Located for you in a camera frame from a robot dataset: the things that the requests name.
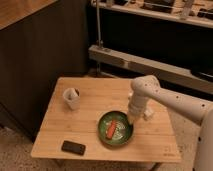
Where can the metal shelf rack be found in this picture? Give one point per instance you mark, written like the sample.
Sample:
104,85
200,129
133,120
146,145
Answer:
179,54

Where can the dark wooden cabinet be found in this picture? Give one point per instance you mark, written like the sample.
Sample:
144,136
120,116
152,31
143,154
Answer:
34,53

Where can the green ceramic bowl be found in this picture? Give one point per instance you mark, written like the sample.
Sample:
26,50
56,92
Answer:
123,132

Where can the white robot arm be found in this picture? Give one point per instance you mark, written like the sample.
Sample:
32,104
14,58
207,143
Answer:
197,110

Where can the black smartphone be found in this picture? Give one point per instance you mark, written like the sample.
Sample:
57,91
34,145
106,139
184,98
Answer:
73,147

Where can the orange carrot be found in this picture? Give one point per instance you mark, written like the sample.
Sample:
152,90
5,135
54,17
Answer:
111,129

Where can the white mug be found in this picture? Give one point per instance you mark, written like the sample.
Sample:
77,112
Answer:
72,98

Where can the white rectangular box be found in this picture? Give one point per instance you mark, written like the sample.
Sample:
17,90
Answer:
148,114

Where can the vertical metal pole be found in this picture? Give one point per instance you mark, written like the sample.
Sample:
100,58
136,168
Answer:
100,43

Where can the wooden folding table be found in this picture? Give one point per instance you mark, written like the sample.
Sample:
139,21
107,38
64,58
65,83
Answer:
152,141

